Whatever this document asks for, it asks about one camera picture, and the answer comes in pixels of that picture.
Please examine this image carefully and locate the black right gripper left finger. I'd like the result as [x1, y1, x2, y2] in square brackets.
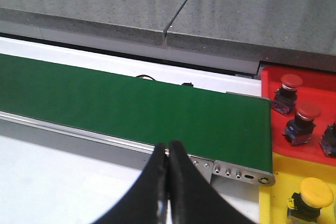
[96, 143, 167, 223]

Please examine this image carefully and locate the yellow mushroom push button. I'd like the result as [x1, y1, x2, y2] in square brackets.
[286, 177, 334, 223]

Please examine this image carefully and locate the steel conveyor support leg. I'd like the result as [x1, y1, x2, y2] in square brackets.
[189, 155, 214, 184]

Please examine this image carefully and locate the red mushroom push button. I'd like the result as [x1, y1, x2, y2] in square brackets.
[282, 101, 321, 146]
[272, 74, 303, 115]
[319, 121, 335, 158]

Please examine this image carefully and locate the aluminium conveyor frame rail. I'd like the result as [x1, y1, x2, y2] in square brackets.
[1, 112, 275, 186]

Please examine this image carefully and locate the green conveyor belt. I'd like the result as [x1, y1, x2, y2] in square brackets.
[1, 55, 272, 173]

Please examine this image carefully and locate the grey stone countertop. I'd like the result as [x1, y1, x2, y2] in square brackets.
[1, 0, 335, 74]

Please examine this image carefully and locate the red plastic tray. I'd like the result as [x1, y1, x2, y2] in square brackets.
[261, 66, 335, 166]

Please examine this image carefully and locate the yellow plastic tray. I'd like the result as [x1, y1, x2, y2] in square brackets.
[259, 153, 335, 223]

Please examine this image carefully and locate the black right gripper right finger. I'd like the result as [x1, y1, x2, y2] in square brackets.
[167, 141, 253, 223]

